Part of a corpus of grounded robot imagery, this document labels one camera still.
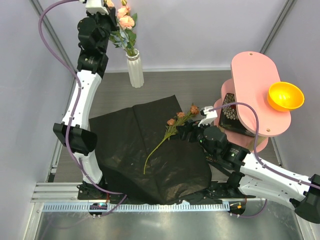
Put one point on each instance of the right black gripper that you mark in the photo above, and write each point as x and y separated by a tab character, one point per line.
192	126

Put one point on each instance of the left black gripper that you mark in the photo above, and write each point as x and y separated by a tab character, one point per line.
110	18

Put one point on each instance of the rust brown flower stem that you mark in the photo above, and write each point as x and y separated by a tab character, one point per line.
172	128

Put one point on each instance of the peach artificial flower stem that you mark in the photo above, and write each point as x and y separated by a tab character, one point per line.
127	23

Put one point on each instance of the blue artificial flower stem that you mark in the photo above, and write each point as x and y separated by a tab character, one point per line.
117	40

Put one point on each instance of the black ribbon gold lettering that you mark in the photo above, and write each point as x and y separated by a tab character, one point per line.
224	166

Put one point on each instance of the black wrapping paper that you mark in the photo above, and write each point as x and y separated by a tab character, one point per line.
136	160

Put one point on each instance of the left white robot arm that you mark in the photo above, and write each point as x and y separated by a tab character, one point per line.
73	132

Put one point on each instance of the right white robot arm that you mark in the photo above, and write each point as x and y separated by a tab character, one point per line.
250	176

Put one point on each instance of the white ribbed ceramic vase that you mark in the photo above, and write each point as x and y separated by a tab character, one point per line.
135	69

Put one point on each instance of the black floral patterned box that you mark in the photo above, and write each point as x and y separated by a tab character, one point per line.
229	120

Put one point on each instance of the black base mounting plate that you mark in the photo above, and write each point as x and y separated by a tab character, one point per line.
214	194

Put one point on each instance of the pink tiered shelf stand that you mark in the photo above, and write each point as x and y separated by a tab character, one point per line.
252	75

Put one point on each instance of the orange plastic bowl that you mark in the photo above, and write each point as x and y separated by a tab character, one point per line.
284	96

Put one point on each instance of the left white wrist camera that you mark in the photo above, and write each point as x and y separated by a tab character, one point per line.
95	6

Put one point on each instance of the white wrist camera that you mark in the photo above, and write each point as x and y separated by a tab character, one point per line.
209	115
95	6

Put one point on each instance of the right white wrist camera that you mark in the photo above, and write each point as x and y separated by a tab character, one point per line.
209	115

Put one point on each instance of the aluminium frame rail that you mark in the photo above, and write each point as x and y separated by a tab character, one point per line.
57	192

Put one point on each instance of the white slotted cable duct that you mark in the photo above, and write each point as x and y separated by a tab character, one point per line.
102	207

